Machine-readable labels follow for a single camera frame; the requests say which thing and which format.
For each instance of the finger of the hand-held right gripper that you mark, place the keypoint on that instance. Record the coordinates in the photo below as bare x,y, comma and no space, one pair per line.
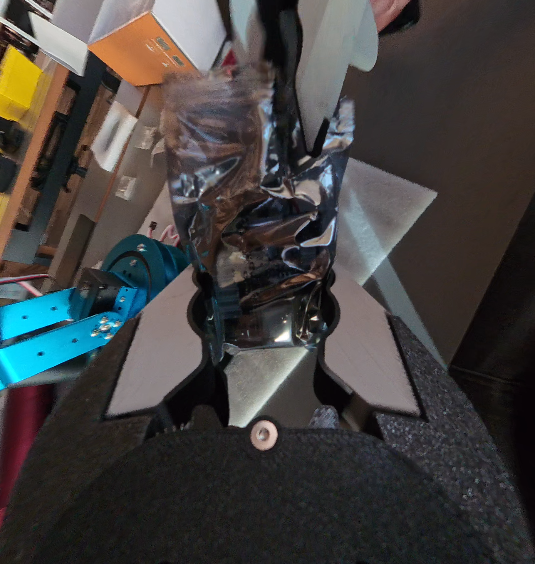
333,53
249,26

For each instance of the silver foil bag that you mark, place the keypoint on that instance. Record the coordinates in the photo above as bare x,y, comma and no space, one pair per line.
249,198

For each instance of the orange and white cardboard box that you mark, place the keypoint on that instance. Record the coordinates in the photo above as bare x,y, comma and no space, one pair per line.
135,53

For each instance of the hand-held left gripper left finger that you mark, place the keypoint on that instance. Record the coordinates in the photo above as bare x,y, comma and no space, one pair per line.
157,357

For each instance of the brown wooden table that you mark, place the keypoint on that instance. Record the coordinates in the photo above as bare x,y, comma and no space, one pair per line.
25,185

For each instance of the white foam packing insert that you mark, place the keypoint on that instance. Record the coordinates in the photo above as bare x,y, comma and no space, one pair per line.
113,132

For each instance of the white foam sheet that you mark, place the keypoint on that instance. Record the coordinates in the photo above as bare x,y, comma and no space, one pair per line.
382,207

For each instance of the person's right hand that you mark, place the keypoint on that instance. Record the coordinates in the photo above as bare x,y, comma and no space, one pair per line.
390,11

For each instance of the small clear hardware bag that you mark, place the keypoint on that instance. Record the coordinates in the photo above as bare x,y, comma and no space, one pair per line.
145,137
126,187

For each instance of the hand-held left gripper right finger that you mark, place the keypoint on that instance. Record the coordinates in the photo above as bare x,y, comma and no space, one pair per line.
368,361

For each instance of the black office chair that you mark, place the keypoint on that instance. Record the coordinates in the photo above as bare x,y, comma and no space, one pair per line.
505,308

